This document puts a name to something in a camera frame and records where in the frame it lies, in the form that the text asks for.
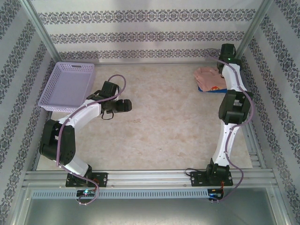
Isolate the lilac perforated plastic basket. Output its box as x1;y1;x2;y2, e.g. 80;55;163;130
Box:
37;61;96;115

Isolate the pink t-shirt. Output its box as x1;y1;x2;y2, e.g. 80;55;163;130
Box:
193;66;227;92

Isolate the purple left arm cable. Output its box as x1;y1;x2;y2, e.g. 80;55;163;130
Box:
56;74;127;207

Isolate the aluminium frame crossbar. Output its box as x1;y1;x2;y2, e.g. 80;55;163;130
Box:
62;62;233;68

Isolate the grey slotted cable duct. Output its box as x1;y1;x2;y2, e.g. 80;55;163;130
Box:
31;189;223;200

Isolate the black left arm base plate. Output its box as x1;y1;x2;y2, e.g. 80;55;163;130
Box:
65;172;109;188

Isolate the ribbed aluminium side rail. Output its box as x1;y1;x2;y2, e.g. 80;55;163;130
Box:
233;67;268;169

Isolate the blue t-shirt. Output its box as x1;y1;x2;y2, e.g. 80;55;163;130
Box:
198;85;228;94

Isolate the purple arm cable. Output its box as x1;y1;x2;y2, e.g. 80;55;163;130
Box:
205;47;256;204
56;74;127;207

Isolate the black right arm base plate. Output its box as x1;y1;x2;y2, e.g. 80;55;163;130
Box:
190;171;234;188

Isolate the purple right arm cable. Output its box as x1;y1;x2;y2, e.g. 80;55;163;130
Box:
205;47;256;204

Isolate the aluminium frame post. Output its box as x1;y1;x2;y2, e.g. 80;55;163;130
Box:
20;0;66;68
228;0;275;70

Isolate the aluminium mounting rail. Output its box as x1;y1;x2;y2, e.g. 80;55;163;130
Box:
23;170;275;188

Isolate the grey sheet metal panel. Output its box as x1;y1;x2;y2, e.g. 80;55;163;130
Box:
14;199;289;225

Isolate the thin black left gripper cable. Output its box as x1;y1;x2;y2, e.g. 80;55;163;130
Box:
100;109;116;121

